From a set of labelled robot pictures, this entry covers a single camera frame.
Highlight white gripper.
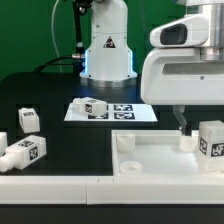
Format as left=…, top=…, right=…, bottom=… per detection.
left=141, top=48, right=224, bottom=136

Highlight white square table top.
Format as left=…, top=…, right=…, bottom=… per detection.
left=111, top=130, right=224, bottom=176

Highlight white marker sheet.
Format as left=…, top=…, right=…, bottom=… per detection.
left=64, top=103, right=157, bottom=122

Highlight white front fence bar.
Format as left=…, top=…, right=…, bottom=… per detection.
left=0, top=174, right=224, bottom=205

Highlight white part at left edge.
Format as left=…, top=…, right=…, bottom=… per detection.
left=0, top=132, right=8, bottom=156

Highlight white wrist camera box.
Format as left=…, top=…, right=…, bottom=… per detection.
left=150, top=14, right=209, bottom=48

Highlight black camera pole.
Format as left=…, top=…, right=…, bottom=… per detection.
left=72, top=0, right=93, bottom=71

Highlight black cables behind table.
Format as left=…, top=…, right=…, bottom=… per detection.
left=33, top=53, right=86, bottom=74

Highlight white thin cable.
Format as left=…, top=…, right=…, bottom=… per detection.
left=50, top=0, right=64, bottom=73

